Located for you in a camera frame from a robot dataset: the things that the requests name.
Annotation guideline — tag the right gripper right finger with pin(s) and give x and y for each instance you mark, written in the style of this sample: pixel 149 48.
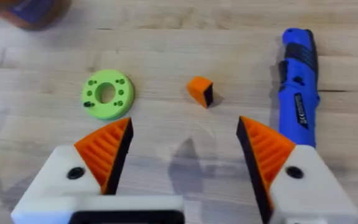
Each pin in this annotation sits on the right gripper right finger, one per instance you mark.
pixel 278 168

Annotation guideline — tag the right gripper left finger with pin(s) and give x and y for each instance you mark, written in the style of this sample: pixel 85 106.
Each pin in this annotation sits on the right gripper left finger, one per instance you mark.
pixel 101 155

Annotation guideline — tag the blue electric screwdriver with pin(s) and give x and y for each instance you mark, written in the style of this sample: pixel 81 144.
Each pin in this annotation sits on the blue electric screwdriver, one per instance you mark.
pixel 298 90

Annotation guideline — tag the green disc with holes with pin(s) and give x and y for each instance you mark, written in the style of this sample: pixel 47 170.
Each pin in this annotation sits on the green disc with holes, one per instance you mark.
pixel 107 94

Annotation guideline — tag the orange ribbed wedge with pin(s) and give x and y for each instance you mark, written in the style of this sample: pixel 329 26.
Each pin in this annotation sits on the orange ribbed wedge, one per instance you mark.
pixel 200 90

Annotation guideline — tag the brown tub with toys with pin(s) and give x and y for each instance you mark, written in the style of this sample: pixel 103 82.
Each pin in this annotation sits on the brown tub with toys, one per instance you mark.
pixel 26 12

